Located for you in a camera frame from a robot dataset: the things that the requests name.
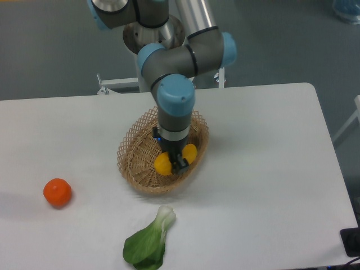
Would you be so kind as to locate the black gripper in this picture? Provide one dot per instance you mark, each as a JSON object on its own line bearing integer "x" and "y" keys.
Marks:
{"x": 173, "y": 143}

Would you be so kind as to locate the yellow mango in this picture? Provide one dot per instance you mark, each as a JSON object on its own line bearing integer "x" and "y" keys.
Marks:
{"x": 163, "y": 165}

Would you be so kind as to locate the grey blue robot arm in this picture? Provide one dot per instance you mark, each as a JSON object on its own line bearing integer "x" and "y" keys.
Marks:
{"x": 175, "y": 95}

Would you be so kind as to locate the woven wicker basket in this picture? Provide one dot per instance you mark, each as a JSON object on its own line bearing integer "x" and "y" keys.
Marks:
{"x": 138, "y": 151}

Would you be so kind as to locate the green bok choy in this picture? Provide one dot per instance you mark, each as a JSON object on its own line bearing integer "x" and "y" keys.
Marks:
{"x": 146, "y": 248}

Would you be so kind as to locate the orange tangerine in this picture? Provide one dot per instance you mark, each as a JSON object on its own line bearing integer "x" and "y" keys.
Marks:
{"x": 57, "y": 192}

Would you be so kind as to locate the black device at table corner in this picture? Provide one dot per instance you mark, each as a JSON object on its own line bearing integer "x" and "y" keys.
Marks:
{"x": 350, "y": 239}

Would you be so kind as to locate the blue object top right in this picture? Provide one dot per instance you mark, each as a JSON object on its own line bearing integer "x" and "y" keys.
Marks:
{"x": 347, "y": 10}

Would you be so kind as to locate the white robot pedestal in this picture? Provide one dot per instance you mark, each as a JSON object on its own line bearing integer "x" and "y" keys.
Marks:
{"x": 118, "y": 84}

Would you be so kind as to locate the white frame at right edge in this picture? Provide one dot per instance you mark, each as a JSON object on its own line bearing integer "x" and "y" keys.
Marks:
{"x": 350, "y": 125}

